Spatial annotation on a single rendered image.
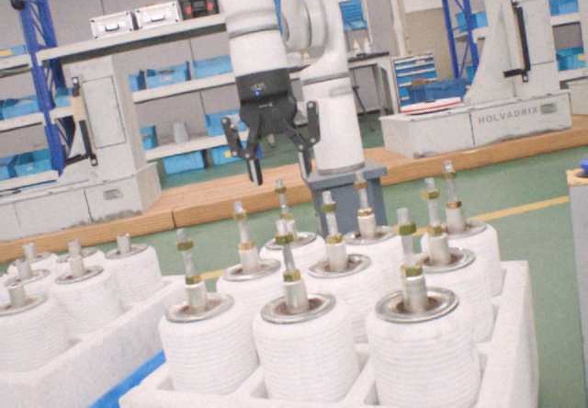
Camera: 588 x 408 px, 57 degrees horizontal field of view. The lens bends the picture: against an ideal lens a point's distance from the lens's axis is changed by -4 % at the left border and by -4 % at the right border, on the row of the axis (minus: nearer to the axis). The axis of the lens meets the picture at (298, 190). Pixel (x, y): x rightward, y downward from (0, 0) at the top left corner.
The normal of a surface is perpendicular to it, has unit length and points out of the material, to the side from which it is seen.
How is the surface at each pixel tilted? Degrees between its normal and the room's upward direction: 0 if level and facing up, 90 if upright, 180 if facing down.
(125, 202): 90
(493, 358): 0
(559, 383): 0
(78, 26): 90
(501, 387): 0
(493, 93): 90
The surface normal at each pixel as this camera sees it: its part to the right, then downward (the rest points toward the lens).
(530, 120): 0.08, 0.15
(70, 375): 0.91, -0.11
